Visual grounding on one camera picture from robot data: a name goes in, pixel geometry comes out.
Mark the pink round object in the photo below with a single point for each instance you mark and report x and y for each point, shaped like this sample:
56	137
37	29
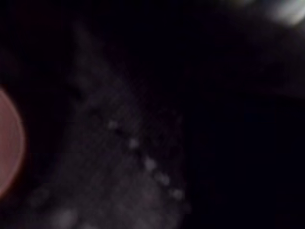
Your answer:
9	143

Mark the dark textured cloth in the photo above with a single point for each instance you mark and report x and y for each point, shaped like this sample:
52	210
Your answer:
114	152

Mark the white bed sheet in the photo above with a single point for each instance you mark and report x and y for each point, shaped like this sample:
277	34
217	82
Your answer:
289	10

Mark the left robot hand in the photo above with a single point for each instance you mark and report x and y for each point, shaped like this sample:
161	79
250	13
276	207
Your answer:
257	59

